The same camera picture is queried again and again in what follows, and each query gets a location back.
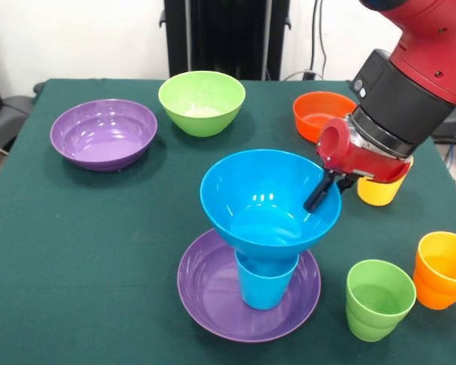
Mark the black power plug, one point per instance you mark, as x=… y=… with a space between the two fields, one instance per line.
x=308 y=75

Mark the blue plastic bowl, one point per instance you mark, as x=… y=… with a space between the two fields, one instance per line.
x=251 y=235

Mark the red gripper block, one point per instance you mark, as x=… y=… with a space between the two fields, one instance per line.
x=361 y=159

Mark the orange-red plastic bowl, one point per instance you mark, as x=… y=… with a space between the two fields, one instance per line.
x=311 y=118

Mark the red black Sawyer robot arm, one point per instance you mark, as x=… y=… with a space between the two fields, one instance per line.
x=414 y=76

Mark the shallow purple plastic bowl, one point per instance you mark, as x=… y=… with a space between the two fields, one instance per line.
x=209 y=289

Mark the green plastic cup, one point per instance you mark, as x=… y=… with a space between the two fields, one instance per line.
x=376 y=319

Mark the green plastic bowl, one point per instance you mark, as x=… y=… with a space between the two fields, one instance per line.
x=201 y=114

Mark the blue plastic cup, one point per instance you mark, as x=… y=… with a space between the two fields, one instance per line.
x=264 y=289

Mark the orange plastic cup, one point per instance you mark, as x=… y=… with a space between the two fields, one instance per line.
x=437 y=281

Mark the yellow plastic cup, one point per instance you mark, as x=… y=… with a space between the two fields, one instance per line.
x=378 y=194

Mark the deep purple plastic bowl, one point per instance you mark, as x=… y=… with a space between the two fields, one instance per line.
x=102 y=137

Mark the dark green tablecloth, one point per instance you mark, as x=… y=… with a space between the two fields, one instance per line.
x=80 y=247

